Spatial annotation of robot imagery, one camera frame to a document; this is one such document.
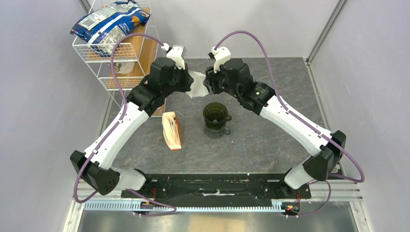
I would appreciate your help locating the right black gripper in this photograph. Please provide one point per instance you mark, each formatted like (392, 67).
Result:
(211, 79)

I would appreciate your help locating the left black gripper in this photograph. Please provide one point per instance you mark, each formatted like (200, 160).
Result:
(188, 79)

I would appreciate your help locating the white paper coffee filter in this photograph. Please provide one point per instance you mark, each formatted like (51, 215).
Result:
(197, 88)

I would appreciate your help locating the dark green coffee dripper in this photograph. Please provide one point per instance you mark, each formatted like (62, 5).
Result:
(216, 115)

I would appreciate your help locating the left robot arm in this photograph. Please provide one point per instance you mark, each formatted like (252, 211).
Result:
(94, 165)

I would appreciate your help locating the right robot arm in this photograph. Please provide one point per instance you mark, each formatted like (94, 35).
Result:
(323, 146)

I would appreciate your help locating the clear glass coffee server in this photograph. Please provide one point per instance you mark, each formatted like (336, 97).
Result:
(217, 133)

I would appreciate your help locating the blue snack bag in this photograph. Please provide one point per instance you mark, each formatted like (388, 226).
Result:
(103, 28)

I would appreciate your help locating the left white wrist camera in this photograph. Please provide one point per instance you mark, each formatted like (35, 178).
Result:
(175, 53)

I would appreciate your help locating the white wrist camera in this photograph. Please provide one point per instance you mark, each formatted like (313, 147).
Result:
(220, 55)
(175, 53)

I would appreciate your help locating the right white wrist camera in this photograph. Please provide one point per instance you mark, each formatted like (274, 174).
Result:
(220, 55)

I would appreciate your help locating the white wire wooden shelf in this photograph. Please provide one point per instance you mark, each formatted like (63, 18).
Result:
(141, 50)

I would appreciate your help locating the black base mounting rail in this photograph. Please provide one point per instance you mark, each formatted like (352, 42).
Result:
(208, 190)

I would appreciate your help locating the white cable duct strip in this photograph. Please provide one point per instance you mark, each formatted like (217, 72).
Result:
(136, 205)

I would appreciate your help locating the aluminium corner frame post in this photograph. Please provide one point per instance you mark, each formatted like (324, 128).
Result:
(326, 30)

